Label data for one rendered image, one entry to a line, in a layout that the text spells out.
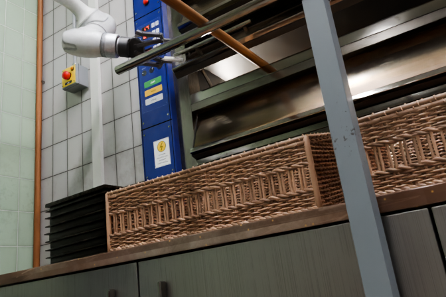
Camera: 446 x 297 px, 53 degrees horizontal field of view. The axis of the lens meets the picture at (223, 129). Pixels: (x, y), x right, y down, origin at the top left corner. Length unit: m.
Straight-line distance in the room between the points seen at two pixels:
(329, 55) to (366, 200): 0.25
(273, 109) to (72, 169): 1.00
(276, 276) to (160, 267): 0.27
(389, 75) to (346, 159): 0.69
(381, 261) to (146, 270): 0.51
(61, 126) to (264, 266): 1.56
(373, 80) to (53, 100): 1.52
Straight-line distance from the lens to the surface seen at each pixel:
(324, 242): 0.81
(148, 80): 1.85
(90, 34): 1.72
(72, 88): 2.17
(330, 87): 0.79
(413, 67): 1.40
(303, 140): 0.90
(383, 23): 1.48
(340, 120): 0.76
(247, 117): 1.56
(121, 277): 1.07
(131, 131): 1.88
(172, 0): 1.21
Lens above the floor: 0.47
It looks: 19 degrees up
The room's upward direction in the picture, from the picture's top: 7 degrees counter-clockwise
